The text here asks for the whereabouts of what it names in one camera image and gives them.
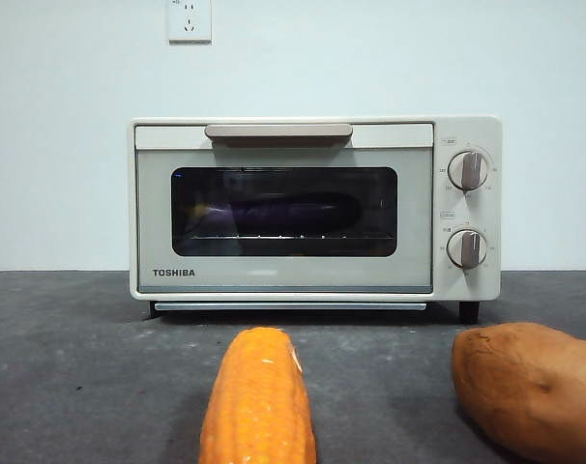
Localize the metal wire oven rack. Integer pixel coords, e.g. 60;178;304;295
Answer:
191;233;396;243

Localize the cream Toshiba toaster oven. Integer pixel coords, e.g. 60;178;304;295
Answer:
128;114;504;324

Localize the brown sweet potato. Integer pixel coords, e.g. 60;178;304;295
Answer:
451;322;586;464

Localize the metal oven crumb tray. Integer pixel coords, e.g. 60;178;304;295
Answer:
153;302;427;311

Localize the oven temperature knob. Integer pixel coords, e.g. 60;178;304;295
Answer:
448;150;490;190

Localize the cream glass oven door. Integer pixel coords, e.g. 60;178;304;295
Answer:
134;123;435;295

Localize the purple eggplant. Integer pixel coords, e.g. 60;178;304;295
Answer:
195;191;365;232

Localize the oven timer knob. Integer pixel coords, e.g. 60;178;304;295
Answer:
447;229;488;270

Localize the white wall socket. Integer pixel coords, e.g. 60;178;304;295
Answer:
168;0;212;44

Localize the orange corn cob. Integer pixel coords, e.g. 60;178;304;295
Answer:
197;327;317;464

